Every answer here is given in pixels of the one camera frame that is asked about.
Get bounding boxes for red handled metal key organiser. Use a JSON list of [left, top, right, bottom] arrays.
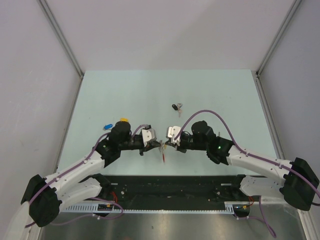
[[159, 140, 167, 163]]

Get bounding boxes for yellow tagged key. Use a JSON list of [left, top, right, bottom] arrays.
[[120, 117, 129, 122]]

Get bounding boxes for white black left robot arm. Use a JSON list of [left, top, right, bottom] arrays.
[[4, 121, 161, 240]]

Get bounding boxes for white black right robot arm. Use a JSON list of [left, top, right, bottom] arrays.
[[166, 120, 320, 211]]

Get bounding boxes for black and blue tagged keys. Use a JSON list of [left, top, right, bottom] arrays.
[[171, 103, 183, 118]]

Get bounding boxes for blue tagged key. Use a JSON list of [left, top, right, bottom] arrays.
[[103, 123, 113, 131]]

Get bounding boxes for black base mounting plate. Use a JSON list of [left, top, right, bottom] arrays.
[[51, 173, 262, 218]]

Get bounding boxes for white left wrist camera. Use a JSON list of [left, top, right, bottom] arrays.
[[141, 125, 157, 147]]

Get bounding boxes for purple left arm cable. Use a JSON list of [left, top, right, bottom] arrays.
[[24, 123, 148, 228]]

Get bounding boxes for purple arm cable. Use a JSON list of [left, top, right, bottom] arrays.
[[24, 123, 148, 228], [173, 109, 320, 238]]

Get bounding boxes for slotted cable duct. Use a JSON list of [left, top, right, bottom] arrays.
[[61, 201, 235, 215]]

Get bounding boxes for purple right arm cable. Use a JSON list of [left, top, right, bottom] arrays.
[[173, 109, 320, 238]]

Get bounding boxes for left aluminium frame post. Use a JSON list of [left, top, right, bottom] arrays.
[[36, 0, 84, 79]]

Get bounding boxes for aluminium frame post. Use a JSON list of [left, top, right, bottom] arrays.
[[255, 0, 305, 78], [36, 0, 84, 79]]

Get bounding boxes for right aluminium frame post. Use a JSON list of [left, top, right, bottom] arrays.
[[255, 0, 305, 78]]

